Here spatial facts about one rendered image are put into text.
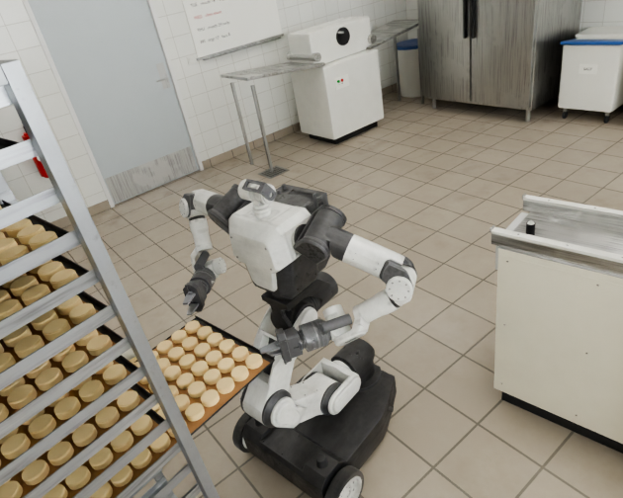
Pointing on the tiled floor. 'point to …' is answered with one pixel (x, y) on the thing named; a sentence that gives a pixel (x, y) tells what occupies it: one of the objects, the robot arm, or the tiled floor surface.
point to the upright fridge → (494, 50)
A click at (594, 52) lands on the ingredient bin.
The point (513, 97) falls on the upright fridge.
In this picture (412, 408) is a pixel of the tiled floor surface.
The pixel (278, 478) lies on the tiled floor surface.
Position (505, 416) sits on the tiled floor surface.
